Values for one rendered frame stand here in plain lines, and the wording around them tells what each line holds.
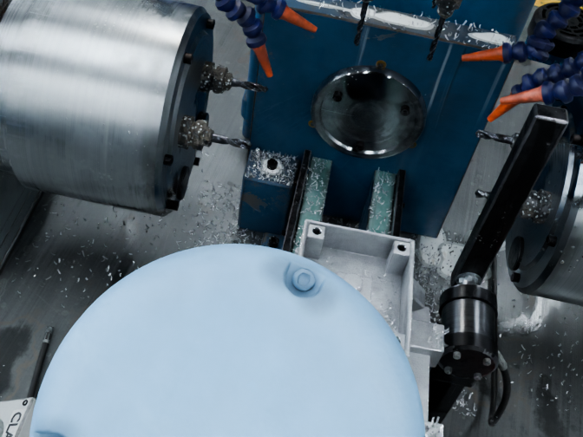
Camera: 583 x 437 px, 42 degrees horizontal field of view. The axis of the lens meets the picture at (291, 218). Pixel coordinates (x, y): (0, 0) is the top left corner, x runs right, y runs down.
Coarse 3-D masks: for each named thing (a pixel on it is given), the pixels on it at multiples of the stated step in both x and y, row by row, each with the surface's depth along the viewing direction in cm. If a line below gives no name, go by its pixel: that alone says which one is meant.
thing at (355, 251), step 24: (312, 240) 66; (336, 240) 68; (360, 240) 68; (384, 240) 67; (408, 240) 67; (336, 264) 68; (360, 264) 68; (384, 264) 69; (408, 264) 66; (360, 288) 64; (384, 288) 67; (408, 288) 64; (384, 312) 65; (408, 312) 62; (408, 336) 60
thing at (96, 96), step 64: (64, 0) 80; (128, 0) 82; (0, 64) 78; (64, 64) 77; (128, 64) 77; (192, 64) 82; (0, 128) 80; (64, 128) 78; (128, 128) 77; (192, 128) 83; (64, 192) 86; (128, 192) 82
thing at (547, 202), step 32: (576, 96) 82; (576, 128) 80; (576, 160) 78; (480, 192) 83; (544, 192) 82; (576, 192) 76; (544, 224) 83; (576, 224) 77; (512, 256) 90; (544, 256) 82; (576, 256) 78; (544, 288) 83; (576, 288) 82
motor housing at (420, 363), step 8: (416, 312) 73; (424, 312) 73; (424, 320) 73; (408, 360) 68; (416, 360) 68; (424, 360) 68; (416, 368) 68; (424, 368) 68; (416, 376) 67; (424, 376) 67; (424, 384) 67; (424, 392) 66; (424, 400) 66; (424, 408) 65; (424, 416) 65
